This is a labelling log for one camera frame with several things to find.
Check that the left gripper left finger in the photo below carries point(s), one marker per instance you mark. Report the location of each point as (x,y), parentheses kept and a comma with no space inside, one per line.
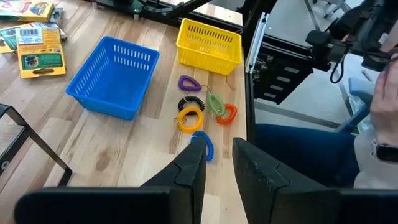
(186,186)

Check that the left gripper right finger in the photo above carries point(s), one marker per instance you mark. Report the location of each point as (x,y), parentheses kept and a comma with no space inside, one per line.
(264,193)

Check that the yellow Crayola crayon box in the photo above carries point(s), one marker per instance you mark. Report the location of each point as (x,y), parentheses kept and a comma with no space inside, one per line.
(28,11)
(40,62)
(7,40)

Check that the person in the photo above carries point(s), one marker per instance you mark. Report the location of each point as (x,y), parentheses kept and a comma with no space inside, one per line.
(304,155)

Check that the blue plastic basket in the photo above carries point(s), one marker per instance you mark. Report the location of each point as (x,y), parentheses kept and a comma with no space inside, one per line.
(109,87)

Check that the yellow plastic basket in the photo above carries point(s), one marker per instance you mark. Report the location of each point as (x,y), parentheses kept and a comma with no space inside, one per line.
(205,59)

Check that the person's wristwatch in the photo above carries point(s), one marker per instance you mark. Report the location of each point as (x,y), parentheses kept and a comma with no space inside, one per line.
(387,152)

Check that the black slotted stand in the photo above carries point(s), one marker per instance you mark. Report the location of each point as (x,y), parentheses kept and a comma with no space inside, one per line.
(280,56)

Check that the blue chair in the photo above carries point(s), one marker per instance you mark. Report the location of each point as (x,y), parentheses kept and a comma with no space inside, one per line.
(360,90)

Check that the person's hand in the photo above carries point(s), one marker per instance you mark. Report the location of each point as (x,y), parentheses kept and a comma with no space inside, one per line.
(385,109)

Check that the white metal bar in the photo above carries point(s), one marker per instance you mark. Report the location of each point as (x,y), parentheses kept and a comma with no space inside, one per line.
(256,43)

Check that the wooden shelf riser black frame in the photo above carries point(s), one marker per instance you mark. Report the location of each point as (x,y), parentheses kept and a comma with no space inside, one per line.
(9,137)

